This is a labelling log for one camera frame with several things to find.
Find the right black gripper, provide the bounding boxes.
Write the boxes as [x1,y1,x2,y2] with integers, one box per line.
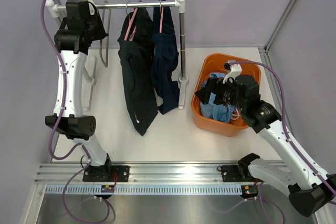
[196,75,246,111]

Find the light blue shorts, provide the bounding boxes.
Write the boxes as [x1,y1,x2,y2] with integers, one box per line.
[200,72,235,123]

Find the grey hanger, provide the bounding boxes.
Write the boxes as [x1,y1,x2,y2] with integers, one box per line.
[99,10,111,68]

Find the pink hanger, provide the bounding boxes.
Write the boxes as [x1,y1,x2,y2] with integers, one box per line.
[159,2,164,34]
[124,7,139,41]

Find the navy blue shorts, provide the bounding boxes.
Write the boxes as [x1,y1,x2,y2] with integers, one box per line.
[151,7,180,114]

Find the black shorts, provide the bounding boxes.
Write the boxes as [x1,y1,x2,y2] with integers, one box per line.
[118,8,157,136]

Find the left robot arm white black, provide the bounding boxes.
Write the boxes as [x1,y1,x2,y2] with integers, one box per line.
[45,13,113,182]

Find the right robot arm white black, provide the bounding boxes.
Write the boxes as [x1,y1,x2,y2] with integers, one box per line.
[195,74,335,217]

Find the orange plastic basket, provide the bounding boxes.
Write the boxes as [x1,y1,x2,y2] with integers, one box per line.
[191,53,261,137]

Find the silver clothes rack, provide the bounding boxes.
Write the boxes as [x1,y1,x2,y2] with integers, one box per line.
[45,0,190,110]

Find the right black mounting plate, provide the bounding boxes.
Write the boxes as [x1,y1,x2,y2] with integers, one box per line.
[217,165,251,183]

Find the black mounting plate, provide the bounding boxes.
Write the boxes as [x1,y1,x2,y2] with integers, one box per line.
[82,165,130,183]
[217,165,251,183]

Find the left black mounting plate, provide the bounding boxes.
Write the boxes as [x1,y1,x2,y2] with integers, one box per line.
[82,165,130,183]

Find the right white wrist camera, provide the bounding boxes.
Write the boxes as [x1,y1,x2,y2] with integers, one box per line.
[223,60,242,84]

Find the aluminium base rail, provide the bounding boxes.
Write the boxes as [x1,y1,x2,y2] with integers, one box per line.
[34,161,321,186]

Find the white slotted cable duct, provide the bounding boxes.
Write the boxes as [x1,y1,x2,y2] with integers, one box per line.
[46,184,243,195]

